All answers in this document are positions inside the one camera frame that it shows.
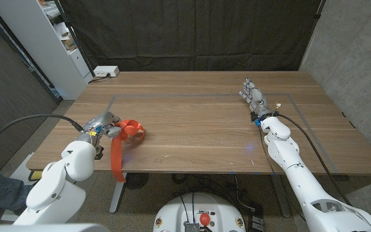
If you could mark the white shelf cabinet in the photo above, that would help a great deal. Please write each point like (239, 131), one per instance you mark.
(43, 42)

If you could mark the small cardboard box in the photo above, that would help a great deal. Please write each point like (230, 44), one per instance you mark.
(68, 42)

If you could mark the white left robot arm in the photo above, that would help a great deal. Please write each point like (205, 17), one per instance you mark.
(60, 183)

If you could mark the grey table leg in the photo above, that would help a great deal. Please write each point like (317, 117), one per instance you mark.
(118, 193)
(280, 196)

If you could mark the black backdrop stand pole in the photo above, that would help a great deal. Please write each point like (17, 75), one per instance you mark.
(76, 38)

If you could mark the round black floor fan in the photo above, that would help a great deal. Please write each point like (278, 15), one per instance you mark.
(136, 180)

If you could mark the orange satin ribbon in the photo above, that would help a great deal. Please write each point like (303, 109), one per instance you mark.
(117, 154)

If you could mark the white robot torso base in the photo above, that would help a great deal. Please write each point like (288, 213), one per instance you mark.
(199, 212)

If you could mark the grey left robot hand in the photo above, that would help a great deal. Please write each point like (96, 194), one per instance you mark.
(98, 127)

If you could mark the red emergency stop button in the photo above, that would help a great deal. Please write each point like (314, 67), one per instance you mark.
(205, 219)

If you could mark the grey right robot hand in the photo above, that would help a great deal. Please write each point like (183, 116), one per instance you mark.
(257, 98)

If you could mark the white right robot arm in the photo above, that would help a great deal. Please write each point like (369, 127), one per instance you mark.
(301, 174)

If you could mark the white power strip box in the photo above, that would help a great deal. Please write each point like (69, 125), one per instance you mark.
(106, 71)

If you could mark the yellow object under table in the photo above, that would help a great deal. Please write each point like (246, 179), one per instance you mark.
(34, 175)

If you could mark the black floor power strip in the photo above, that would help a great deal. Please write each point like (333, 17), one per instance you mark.
(256, 220)

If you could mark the black fabric backdrop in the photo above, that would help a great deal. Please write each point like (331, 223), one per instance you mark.
(192, 32)

